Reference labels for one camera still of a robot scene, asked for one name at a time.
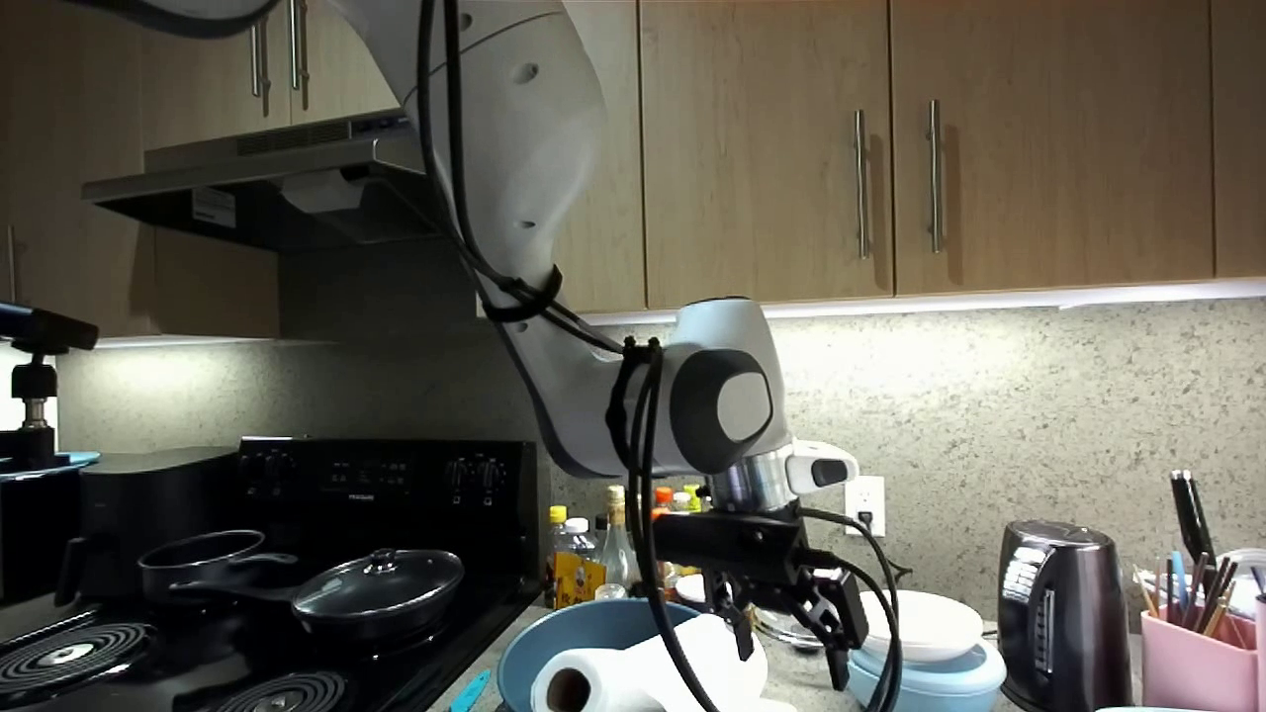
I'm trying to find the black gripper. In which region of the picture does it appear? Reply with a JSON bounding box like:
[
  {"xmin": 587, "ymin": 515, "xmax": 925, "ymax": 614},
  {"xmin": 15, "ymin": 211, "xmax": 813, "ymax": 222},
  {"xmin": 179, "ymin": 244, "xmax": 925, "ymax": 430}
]
[{"xmin": 705, "ymin": 560, "xmax": 875, "ymax": 694}]

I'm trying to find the white paper towel roll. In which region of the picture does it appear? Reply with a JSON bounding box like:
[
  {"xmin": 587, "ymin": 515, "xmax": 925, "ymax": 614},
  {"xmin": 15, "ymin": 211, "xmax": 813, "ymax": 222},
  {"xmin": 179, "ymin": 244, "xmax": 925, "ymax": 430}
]
[{"xmin": 528, "ymin": 611, "xmax": 772, "ymax": 712}]

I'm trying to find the light blue bowl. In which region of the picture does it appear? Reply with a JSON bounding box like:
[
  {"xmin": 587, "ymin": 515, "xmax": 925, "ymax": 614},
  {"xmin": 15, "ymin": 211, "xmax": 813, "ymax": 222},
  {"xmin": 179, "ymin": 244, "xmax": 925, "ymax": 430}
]
[{"xmin": 844, "ymin": 636, "xmax": 1013, "ymax": 712}]

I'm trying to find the large blue bowl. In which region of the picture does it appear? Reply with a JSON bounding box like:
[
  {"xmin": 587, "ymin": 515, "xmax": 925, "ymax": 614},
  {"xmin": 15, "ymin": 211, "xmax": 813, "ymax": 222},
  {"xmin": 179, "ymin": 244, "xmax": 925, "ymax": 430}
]
[{"xmin": 496, "ymin": 598, "xmax": 717, "ymax": 712}]

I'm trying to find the white round lid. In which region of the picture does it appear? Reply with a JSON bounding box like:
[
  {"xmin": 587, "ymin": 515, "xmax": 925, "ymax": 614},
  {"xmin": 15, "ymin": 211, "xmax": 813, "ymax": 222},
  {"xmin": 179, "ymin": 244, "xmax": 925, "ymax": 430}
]
[{"xmin": 854, "ymin": 587, "xmax": 993, "ymax": 674}]

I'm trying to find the tall clear glass bottle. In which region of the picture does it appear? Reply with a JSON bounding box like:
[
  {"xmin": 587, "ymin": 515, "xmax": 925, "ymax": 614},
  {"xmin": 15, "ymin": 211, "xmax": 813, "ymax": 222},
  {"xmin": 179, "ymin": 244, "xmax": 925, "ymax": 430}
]
[{"xmin": 601, "ymin": 482, "xmax": 639, "ymax": 595}]

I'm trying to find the yellow-label oil bottle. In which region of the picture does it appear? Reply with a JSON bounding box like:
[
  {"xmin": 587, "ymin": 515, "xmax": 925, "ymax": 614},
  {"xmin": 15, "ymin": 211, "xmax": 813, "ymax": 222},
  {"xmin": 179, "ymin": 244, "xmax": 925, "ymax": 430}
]
[{"xmin": 545, "ymin": 544, "xmax": 612, "ymax": 614}]

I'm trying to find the black electric kettle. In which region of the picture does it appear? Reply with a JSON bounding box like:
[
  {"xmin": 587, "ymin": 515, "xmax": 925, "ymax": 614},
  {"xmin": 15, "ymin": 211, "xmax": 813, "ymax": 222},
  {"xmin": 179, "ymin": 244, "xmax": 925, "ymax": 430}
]
[{"xmin": 993, "ymin": 519, "xmax": 1135, "ymax": 712}]

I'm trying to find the black frying pan with lid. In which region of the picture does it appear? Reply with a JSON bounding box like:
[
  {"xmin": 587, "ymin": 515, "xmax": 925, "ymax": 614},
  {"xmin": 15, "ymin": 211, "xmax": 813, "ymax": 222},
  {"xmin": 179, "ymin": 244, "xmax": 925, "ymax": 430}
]
[{"xmin": 167, "ymin": 544, "xmax": 471, "ymax": 653}]

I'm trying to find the pink utensil holder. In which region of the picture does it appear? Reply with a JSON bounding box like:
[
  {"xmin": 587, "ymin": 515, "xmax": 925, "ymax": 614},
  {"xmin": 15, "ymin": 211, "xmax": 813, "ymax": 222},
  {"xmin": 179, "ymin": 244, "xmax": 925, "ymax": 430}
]
[{"xmin": 1135, "ymin": 607, "xmax": 1266, "ymax": 712}]

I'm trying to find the under-cabinet light strip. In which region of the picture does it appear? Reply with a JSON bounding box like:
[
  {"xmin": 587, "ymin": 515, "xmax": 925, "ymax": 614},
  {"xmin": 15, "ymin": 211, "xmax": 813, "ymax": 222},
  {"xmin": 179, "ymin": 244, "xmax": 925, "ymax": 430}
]
[{"xmin": 578, "ymin": 275, "xmax": 1266, "ymax": 331}]

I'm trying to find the black electric stove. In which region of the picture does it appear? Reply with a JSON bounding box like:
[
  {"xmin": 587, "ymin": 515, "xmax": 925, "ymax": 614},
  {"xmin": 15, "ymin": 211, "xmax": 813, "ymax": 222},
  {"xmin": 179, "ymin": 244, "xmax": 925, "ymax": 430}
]
[{"xmin": 0, "ymin": 437, "xmax": 545, "ymax": 712}]

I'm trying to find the wooden upper cabinet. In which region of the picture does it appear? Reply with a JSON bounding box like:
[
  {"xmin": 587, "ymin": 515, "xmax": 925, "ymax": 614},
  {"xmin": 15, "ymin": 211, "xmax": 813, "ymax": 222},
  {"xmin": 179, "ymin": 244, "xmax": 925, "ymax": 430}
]
[{"xmin": 552, "ymin": 0, "xmax": 1266, "ymax": 327}]

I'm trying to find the small black pot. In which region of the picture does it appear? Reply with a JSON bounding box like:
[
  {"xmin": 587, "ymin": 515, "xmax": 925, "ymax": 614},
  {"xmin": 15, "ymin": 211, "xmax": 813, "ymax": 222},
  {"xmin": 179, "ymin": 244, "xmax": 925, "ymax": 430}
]
[{"xmin": 136, "ymin": 528, "xmax": 302, "ymax": 611}]

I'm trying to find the black countertop appliance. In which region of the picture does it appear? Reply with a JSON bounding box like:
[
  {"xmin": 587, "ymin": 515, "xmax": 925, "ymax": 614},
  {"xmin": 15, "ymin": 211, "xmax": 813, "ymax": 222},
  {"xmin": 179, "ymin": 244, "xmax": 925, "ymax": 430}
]
[{"xmin": 72, "ymin": 449, "xmax": 251, "ymax": 607}]

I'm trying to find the steel range hood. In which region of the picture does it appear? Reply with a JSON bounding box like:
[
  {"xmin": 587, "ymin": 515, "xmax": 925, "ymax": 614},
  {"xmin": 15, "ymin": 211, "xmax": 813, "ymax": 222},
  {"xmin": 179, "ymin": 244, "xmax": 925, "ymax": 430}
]
[{"xmin": 81, "ymin": 98, "xmax": 477, "ymax": 256}]

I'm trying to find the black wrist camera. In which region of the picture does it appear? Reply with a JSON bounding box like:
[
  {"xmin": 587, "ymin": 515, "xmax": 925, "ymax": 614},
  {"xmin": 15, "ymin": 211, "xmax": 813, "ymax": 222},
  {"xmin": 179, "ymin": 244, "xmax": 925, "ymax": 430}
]
[{"xmin": 648, "ymin": 505, "xmax": 813, "ymax": 573}]

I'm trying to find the white wall outlet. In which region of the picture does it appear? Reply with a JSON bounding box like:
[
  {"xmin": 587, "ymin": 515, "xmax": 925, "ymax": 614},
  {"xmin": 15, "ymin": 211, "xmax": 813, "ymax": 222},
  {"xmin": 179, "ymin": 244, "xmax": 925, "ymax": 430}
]
[{"xmin": 844, "ymin": 473, "xmax": 889, "ymax": 537}]

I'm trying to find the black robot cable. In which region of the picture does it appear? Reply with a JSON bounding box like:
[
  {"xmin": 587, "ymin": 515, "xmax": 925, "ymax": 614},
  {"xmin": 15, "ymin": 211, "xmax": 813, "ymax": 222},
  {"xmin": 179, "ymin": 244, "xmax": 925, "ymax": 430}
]
[{"xmin": 64, "ymin": 0, "xmax": 909, "ymax": 712}]

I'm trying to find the blue-handled utensil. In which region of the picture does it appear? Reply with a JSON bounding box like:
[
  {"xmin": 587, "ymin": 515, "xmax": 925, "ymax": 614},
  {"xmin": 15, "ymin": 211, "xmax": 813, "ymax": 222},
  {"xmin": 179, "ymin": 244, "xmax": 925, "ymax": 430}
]
[{"xmin": 1164, "ymin": 552, "xmax": 1195, "ymax": 627}]

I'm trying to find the black-handled knife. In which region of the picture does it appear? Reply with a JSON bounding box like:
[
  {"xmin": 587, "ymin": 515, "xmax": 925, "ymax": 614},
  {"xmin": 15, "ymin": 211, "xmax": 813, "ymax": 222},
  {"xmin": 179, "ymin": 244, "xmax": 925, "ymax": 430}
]
[
  {"xmin": 1168, "ymin": 467, "xmax": 1204, "ymax": 573},
  {"xmin": 1185, "ymin": 473, "xmax": 1220, "ymax": 573}
]

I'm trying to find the metal cabinet handle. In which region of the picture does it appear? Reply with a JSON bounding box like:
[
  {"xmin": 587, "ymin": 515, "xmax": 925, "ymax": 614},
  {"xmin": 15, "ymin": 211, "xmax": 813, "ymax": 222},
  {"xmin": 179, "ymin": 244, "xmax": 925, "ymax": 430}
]
[
  {"xmin": 244, "ymin": 0, "xmax": 276, "ymax": 123},
  {"xmin": 284, "ymin": 0, "xmax": 318, "ymax": 114},
  {"xmin": 846, "ymin": 106, "xmax": 875, "ymax": 262},
  {"xmin": 920, "ymin": 94, "xmax": 951, "ymax": 256}
]

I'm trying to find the black camera on tripod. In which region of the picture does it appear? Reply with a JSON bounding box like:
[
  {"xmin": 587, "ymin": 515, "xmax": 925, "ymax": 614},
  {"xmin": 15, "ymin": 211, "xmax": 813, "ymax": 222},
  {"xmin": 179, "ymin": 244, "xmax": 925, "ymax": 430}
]
[{"xmin": 0, "ymin": 301, "xmax": 103, "ymax": 474}]

